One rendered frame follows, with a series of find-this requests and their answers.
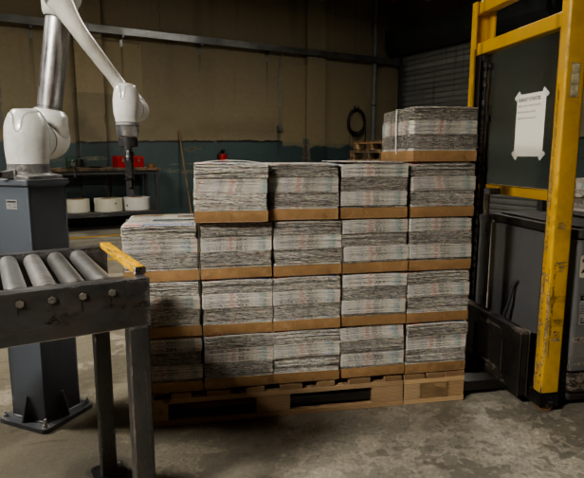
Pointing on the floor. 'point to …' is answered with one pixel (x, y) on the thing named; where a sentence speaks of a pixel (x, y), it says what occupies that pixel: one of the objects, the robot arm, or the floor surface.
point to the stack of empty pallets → (367, 151)
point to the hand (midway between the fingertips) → (130, 188)
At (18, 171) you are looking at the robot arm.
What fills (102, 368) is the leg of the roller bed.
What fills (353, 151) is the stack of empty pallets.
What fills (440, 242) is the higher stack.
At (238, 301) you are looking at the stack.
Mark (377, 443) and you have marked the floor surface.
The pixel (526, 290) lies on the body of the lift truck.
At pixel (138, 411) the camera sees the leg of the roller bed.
